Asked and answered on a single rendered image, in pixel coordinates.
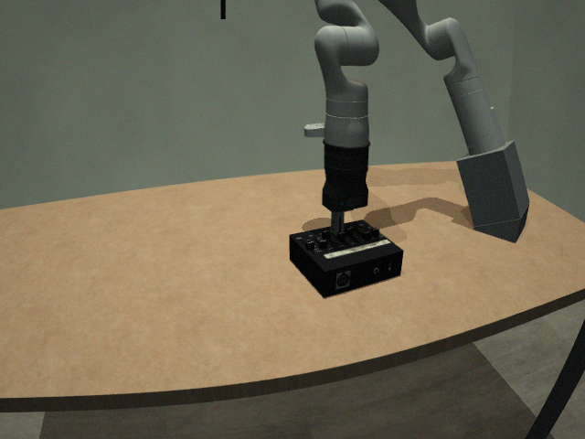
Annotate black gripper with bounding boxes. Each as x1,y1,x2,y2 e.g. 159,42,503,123
304,114,370,236

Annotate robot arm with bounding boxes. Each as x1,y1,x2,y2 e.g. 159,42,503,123
314,0,505,155

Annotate black lighting desk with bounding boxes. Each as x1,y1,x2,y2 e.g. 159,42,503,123
289,220,404,298

